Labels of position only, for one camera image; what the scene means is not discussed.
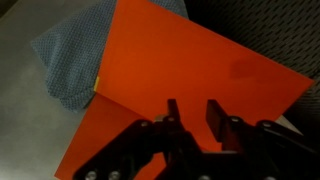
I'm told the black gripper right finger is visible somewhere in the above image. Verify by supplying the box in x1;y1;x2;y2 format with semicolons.
206;100;230;142

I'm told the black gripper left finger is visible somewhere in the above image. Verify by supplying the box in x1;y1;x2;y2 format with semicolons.
167;99;180;122

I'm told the orange book with yellow spine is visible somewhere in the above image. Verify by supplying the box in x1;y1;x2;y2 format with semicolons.
55;0;312;180

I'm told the dark grey fabric sofa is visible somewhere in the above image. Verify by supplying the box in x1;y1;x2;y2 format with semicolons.
184;0;320;143

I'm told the folded blue-grey cloth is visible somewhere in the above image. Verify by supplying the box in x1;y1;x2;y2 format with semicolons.
29;0;190;113

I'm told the grey coffee table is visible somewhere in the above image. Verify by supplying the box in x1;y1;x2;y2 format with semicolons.
0;0;100;180

